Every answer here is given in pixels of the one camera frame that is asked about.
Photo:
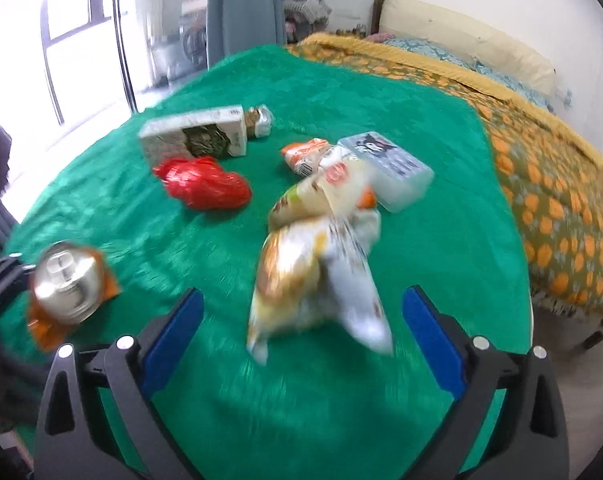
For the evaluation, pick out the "orange pumpkin pattern quilt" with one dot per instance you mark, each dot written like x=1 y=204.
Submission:
x=553 y=179

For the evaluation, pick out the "washing machine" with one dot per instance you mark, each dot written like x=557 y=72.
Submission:
x=193 y=32

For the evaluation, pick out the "orange white snack packet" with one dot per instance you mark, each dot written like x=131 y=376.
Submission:
x=304 y=157

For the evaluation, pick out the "wooden bed frame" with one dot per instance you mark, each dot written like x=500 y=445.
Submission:
x=563 y=327

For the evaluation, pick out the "white green cardboard box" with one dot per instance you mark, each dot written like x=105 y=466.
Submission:
x=218 y=132

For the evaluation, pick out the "green embroidered bedspread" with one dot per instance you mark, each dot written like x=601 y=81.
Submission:
x=323 y=406

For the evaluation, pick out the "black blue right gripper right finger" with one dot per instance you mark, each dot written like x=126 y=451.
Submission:
x=506 y=420

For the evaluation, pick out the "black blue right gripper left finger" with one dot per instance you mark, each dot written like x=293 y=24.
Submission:
x=73 y=436

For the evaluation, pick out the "small silver foil wrapper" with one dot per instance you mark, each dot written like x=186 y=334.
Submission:
x=258 y=122

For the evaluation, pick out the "grey blue curtain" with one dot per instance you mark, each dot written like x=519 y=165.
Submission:
x=235 y=26

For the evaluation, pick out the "clear plastic storage box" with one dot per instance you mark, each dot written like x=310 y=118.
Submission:
x=399 y=178

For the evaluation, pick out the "cream green snack packet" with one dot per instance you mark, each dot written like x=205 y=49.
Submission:
x=333 y=191

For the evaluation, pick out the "crushed orange drink can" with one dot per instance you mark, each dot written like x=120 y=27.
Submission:
x=68 y=284

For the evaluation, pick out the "pile of clothes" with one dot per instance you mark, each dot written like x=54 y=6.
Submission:
x=305 y=17

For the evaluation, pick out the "crumpled red plastic wrapper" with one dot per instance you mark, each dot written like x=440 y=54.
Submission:
x=202 y=184

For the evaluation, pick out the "cream pillow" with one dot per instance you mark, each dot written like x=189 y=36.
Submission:
x=471 y=40

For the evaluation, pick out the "yellow white chip bag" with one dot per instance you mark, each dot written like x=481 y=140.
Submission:
x=316 y=270

